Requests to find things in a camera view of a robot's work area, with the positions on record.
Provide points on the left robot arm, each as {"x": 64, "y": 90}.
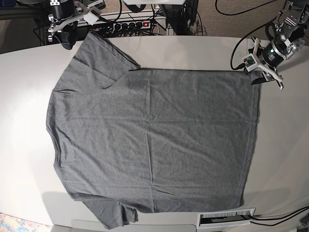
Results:
{"x": 285, "y": 39}

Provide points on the white power strip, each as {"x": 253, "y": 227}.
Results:
{"x": 124, "y": 29}

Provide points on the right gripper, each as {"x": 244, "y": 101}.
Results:
{"x": 64, "y": 19}

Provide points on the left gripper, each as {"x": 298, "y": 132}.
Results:
{"x": 268, "y": 59}

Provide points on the black monitor stand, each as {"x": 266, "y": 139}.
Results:
{"x": 181, "y": 17}

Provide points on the grey T-shirt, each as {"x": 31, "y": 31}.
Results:
{"x": 129, "y": 139}

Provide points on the table cable grommet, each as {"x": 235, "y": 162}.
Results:
{"x": 227, "y": 218}

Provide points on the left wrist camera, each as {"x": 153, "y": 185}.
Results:
{"x": 250, "y": 62}

